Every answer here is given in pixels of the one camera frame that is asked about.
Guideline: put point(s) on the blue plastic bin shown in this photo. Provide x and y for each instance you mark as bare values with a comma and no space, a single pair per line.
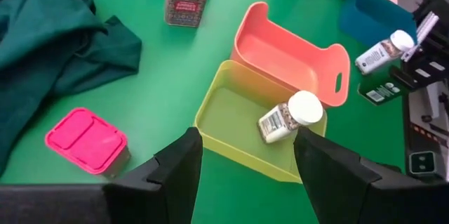
372,17

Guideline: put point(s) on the dark green pepper tin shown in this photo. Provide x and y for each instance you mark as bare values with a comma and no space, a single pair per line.
380,92

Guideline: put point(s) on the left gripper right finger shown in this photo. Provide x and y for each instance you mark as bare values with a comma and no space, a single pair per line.
336,182

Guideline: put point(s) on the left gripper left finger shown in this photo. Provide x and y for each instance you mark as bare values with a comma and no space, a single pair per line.
168,178

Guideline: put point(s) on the dark green cloth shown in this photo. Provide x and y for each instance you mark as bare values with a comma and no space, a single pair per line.
52,34

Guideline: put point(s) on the table-level camera box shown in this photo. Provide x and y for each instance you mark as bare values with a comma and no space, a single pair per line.
422,162

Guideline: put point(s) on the small brown packet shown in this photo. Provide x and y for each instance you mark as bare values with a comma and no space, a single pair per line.
87,139

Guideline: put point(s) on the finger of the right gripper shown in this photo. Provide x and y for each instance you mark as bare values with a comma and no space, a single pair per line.
424,71

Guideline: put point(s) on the white-lidded spice jar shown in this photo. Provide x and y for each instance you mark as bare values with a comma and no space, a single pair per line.
379,55
301,108

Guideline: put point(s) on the yellow plastic bin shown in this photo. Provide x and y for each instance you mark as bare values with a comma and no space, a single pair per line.
228,118

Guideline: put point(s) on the orange plastic bin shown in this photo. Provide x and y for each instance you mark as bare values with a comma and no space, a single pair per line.
280,55

